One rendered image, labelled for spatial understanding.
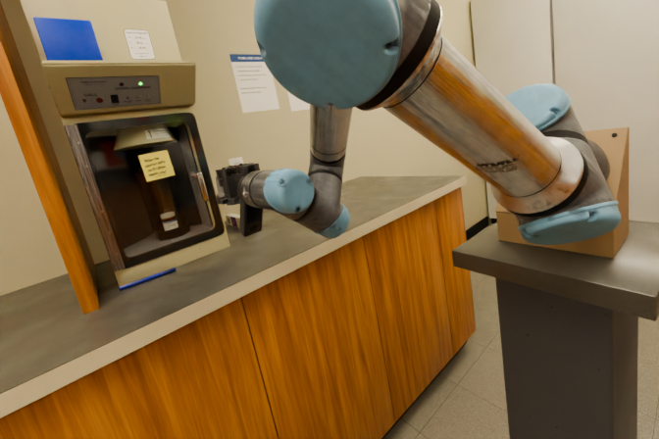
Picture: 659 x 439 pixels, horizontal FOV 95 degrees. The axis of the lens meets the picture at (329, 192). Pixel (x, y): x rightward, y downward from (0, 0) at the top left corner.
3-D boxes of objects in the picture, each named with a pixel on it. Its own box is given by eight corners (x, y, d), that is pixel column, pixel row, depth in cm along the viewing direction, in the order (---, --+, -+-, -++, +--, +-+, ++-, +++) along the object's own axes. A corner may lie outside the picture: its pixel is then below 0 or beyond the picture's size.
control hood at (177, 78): (59, 117, 74) (44, 74, 72) (194, 105, 94) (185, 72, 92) (55, 108, 65) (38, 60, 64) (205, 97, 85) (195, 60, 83)
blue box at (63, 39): (51, 73, 73) (37, 33, 71) (101, 73, 79) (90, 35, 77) (47, 61, 65) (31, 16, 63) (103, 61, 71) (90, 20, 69)
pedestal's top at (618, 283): (688, 243, 61) (689, 224, 60) (655, 321, 43) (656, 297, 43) (517, 222, 87) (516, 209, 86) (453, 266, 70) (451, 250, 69)
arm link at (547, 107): (574, 110, 56) (552, 59, 48) (600, 168, 49) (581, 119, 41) (504, 137, 63) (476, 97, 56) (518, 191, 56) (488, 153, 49)
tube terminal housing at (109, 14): (113, 268, 103) (28, 26, 88) (208, 235, 122) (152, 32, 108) (119, 289, 83) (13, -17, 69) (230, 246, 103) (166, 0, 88)
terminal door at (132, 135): (118, 270, 83) (67, 123, 75) (225, 233, 101) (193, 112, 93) (118, 271, 82) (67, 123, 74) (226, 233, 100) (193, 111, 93)
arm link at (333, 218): (355, 189, 64) (319, 163, 58) (351, 237, 58) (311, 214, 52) (329, 199, 69) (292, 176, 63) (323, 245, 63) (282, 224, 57)
